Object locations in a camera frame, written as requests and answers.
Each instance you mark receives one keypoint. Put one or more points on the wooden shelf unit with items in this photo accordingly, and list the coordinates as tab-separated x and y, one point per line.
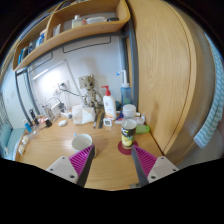
90	28

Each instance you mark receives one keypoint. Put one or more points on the striped white towel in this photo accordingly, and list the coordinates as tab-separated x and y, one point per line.
210	126

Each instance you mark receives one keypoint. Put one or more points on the small blue and white bottle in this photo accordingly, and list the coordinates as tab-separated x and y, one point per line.
28	127

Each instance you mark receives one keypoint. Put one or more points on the small white case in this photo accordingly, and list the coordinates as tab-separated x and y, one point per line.
62	123

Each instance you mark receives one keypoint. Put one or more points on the metal cup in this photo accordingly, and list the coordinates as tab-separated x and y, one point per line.
55	109

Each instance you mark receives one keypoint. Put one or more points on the white desk lamp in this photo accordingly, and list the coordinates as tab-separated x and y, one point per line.
40	74

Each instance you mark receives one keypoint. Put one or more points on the wrapped round bread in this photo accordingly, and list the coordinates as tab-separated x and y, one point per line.
21	149
25	139

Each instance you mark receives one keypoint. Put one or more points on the black charger block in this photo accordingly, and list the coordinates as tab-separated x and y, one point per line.
48	122

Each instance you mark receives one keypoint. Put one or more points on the flat round red coaster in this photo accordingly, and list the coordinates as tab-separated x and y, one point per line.
124	150

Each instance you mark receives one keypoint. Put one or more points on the clear drink bottle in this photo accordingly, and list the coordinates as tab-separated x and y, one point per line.
128	133

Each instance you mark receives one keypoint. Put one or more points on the clear blue bottle, white nozzle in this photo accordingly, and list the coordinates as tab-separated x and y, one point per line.
126	96

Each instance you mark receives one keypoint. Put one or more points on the white pump bottle, red top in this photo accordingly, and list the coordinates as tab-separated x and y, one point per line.
109	105

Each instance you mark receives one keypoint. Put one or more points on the bed with pale sheet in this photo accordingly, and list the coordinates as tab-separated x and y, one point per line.
15	143

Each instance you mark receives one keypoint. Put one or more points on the red flat pack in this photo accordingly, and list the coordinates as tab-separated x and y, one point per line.
41	119

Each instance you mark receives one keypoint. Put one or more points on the wooden tree figurine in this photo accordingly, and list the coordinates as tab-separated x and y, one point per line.
91	95

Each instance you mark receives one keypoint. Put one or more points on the small green flat item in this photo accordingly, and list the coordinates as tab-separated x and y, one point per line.
143	129

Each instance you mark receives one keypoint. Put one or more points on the white mug with blue patches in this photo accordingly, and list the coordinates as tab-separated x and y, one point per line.
81	143

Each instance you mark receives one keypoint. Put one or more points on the white power strip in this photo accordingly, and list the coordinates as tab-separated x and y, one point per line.
66	115

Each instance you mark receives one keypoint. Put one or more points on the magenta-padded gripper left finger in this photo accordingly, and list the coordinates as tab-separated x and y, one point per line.
63	166

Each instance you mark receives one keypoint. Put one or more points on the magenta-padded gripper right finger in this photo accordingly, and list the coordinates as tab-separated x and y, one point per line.
160	166

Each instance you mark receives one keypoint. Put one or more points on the white wall socket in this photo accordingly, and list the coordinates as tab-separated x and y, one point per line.
55	90
63	87

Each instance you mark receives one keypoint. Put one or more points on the small white clock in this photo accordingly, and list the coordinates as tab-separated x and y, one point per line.
107	122

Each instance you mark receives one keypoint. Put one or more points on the teal pillow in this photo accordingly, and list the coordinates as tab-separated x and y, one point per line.
6	135

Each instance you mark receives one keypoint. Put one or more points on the black cylinder device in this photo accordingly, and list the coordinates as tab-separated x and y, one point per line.
33	118

